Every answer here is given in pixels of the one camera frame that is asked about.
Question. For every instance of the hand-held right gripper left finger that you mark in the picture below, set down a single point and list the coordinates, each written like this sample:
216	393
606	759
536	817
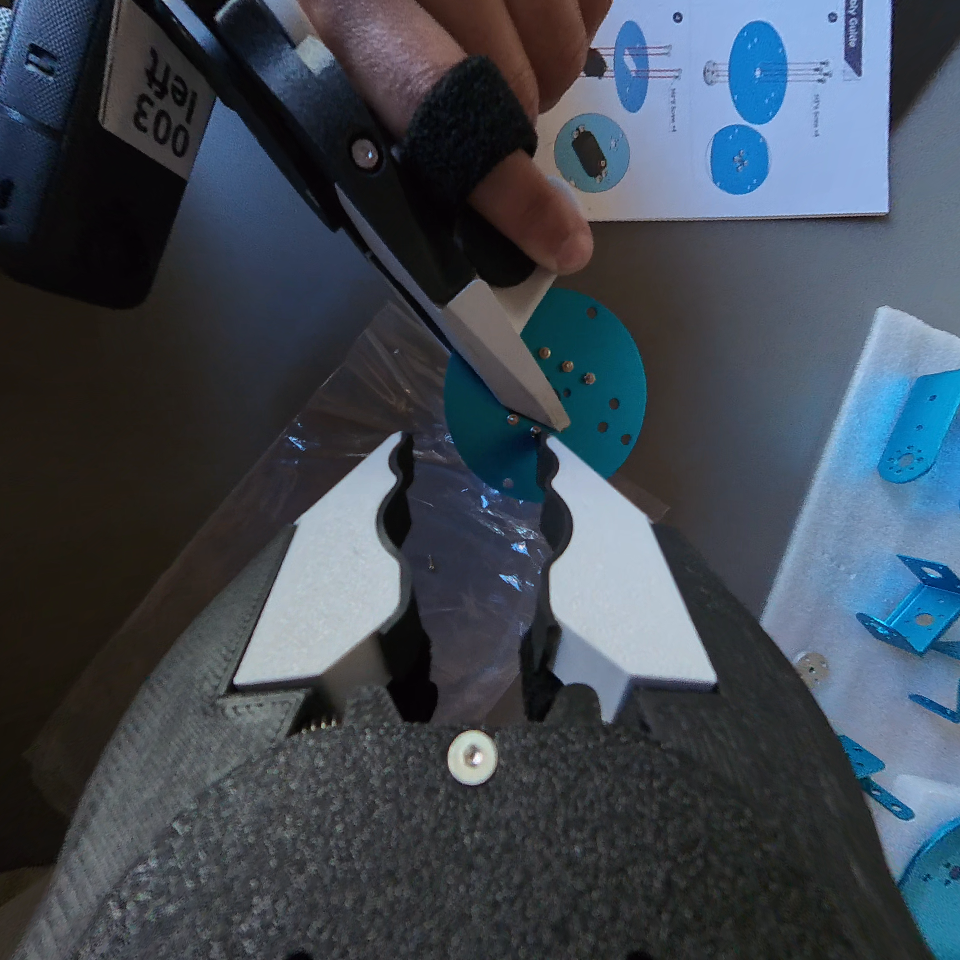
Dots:
330	585

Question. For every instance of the person's left hand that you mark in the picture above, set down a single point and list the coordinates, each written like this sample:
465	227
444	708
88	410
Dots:
450	37

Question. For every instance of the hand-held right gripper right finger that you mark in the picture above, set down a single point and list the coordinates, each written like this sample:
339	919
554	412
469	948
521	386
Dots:
630	600

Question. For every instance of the clear plastic bag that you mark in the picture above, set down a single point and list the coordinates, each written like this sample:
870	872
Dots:
480	600

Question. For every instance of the large blue round base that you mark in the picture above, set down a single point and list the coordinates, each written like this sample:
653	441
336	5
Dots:
937	885

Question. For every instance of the silver round metal hub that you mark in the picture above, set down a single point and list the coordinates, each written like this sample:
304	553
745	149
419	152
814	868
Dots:
804	671

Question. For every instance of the small blue angled bracket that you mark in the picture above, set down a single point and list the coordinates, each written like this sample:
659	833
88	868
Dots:
911	615

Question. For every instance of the white assembly guide sheet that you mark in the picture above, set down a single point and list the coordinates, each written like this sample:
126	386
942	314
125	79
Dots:
825	150

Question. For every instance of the blue flanged metal bracket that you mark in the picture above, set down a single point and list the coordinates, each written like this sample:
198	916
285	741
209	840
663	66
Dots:
937	711

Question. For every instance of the white foam sheet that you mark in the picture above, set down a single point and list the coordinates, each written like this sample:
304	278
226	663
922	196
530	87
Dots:
840	487

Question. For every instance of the tall blue U bracket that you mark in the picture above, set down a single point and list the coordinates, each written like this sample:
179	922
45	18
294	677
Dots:
922	420

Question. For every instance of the perforated blue U bracket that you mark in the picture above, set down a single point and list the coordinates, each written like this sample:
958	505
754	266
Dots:
851	750

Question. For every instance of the blue round metal plate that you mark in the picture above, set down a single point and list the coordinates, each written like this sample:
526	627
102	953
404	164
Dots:
615	352

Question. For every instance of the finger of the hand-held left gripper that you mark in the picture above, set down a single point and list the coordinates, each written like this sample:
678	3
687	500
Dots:
502	360

